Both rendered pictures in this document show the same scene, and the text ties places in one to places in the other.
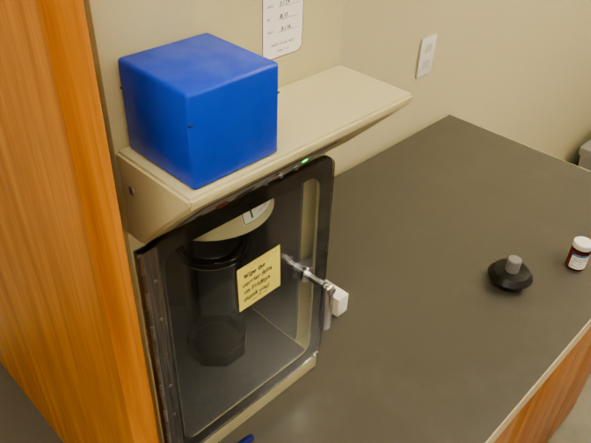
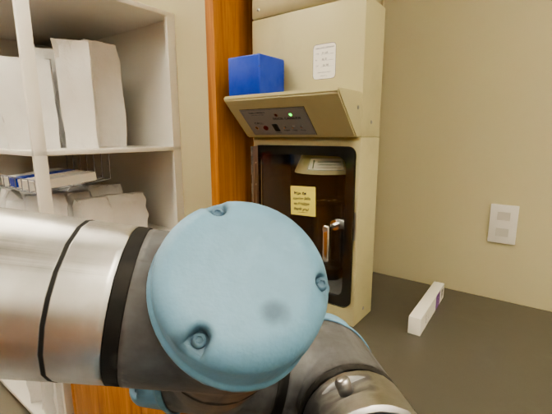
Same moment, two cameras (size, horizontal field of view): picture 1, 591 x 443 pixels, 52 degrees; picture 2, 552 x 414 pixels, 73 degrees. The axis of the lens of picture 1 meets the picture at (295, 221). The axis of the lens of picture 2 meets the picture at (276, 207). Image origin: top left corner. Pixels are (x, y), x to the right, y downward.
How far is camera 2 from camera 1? 1.05 m
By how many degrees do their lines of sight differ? 78
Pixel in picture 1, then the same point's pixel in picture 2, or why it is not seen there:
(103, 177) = (213, 83)
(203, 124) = (232, 70)
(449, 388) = not seen: hidden behind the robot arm
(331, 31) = (356, 71)
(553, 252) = not seen: outside the picture
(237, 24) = (301, 60)
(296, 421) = not seen: hidden behind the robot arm
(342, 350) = (375, 337)
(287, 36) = (326, 69)
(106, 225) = (212, 101)
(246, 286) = (295, 200)
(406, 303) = (460, 366)
